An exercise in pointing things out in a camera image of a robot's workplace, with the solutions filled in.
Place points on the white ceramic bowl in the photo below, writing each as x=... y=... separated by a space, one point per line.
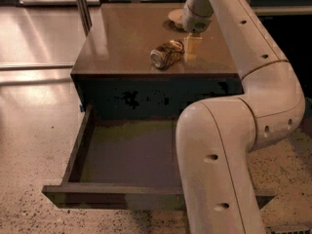
x=176 y=17

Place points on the metal vertical post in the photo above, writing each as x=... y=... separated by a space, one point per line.
x=82 y=6

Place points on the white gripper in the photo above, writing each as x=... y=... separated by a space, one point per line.
x=194 y=22

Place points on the open top drawer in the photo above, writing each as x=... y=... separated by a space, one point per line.
x=125 y=164

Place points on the grey floor power strip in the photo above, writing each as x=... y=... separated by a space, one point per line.
x=297 y=229

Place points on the dark brown drawer cabinet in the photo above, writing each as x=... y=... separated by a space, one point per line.
x=115 y=75

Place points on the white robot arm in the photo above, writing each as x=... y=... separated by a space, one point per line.
x=214 y=135

